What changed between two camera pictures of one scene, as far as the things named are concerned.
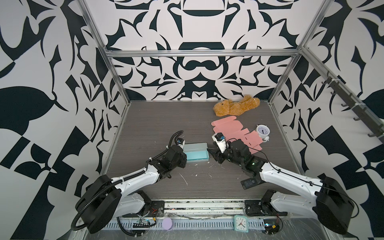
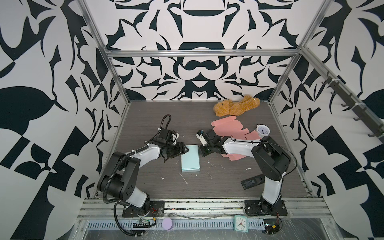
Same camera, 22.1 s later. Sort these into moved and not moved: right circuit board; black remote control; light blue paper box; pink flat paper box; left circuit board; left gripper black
Moved: left gripper black; light blue paper box
Not moved: black remote control; left circuit board; right circuit board; pink flat paper box
